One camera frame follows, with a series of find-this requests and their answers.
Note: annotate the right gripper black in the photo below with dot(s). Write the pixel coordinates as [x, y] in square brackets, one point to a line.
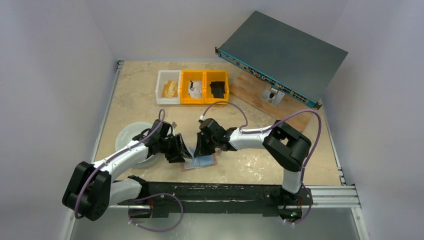
[205, 138]

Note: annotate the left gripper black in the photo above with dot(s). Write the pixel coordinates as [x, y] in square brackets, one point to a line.
[179, 152]

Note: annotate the silver white card with portrait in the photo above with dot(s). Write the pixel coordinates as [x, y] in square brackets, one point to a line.
[195, 89]

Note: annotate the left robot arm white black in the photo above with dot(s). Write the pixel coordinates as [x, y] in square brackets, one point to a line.
[93, 187]

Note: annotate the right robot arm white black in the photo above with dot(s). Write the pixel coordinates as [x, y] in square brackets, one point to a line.
[284, 143]

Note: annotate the black card in yellow bin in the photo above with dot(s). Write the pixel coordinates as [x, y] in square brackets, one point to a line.
[218, 89]

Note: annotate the gold cards in white bin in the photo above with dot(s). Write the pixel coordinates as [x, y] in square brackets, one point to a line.
[170, 89]

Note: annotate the white tape roll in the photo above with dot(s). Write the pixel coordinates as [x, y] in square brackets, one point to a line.
[126, 135]

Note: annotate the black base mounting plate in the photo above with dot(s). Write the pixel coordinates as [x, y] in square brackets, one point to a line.
[162, 198]

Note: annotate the plywood board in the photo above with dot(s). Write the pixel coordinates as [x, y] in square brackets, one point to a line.
[246, 91]

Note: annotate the right yellow plastic bin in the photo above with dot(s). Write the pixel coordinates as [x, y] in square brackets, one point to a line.
[215, 75]

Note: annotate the yellow plastic bin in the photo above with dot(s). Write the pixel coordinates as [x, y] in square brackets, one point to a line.
[191, 75]
[215, 75]

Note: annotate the white plastic bin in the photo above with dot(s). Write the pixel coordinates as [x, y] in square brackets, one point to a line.
[163, 77]

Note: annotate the middle yellow plastic bin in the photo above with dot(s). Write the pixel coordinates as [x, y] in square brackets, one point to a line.
[191, 75]

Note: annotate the metal mounting bracket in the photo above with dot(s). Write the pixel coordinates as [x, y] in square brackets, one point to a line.
[272, 96]

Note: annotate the blue grey network switch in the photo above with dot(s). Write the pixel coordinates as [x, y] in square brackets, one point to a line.
[292, 61]

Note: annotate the aluminium frame rail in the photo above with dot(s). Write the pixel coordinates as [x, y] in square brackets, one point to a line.
[335, 196]

